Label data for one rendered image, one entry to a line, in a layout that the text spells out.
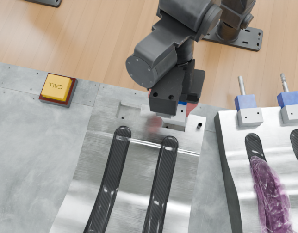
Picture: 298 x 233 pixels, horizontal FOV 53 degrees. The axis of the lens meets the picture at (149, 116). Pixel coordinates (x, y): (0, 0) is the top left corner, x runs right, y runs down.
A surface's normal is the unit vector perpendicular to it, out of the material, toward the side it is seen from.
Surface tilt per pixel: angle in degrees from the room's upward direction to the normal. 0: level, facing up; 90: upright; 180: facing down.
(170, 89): 22
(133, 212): 26
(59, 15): 0
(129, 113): 0
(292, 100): 0
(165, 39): 15
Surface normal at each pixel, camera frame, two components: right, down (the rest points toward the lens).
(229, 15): -0.63, 0.73
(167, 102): -0.26, 0.74
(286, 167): -0.04, -0.73
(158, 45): 0.17, -0.51
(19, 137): 0.00, -0.33
